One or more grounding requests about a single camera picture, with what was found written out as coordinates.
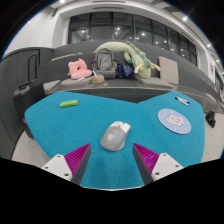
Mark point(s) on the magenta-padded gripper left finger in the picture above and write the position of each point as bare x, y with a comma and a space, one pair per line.
76, 160

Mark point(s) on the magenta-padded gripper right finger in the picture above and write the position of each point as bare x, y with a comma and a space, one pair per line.
148, 159

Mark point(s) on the grey and white computer mouse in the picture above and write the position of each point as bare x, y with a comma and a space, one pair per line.
114, 139

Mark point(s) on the round light blue mouse pad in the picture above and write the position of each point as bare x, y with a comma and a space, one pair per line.
175, 121

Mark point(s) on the green eraser block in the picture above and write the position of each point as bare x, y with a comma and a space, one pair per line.
69, 103

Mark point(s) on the white marker with blue cap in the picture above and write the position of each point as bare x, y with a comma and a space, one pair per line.
185, 101

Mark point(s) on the small black bag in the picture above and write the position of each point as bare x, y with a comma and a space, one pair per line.
210, 119

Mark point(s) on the flat grey seat cushion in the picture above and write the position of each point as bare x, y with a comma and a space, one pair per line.
154, 82
71, 82
51, 85

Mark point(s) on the black suitcase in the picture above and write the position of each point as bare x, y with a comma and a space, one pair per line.
28, 96

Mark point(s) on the pink plush cushion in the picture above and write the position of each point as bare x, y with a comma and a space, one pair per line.
79, 70

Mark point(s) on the dark blue patterned bag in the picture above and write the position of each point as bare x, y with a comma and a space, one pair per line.
125, 71

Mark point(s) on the upright grey square cushion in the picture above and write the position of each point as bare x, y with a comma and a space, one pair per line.
168, 70

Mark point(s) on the grey curved bench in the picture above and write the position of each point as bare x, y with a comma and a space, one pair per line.
55, 68

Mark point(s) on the grey backpack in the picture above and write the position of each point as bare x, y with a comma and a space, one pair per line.
104, 63

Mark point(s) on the green dinosaur plush toy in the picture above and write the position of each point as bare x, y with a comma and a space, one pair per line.
133, 56

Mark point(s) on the ceiling lights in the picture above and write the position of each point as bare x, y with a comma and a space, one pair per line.
185, 18

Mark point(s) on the dark glass window wall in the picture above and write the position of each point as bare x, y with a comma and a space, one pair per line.
100, 31

